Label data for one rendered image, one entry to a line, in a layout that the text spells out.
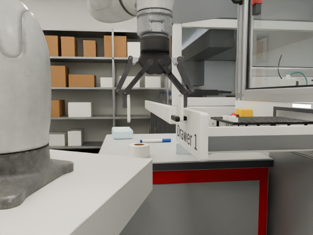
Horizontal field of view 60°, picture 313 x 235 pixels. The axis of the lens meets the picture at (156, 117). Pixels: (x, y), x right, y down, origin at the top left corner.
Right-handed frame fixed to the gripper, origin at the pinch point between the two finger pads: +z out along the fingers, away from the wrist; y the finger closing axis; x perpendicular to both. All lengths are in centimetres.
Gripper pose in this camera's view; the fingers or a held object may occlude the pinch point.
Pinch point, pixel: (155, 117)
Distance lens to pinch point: 70.2
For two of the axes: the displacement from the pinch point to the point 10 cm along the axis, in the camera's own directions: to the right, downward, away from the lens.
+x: -1.2, -0.8, 9.9
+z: 0.0, 10.0, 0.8
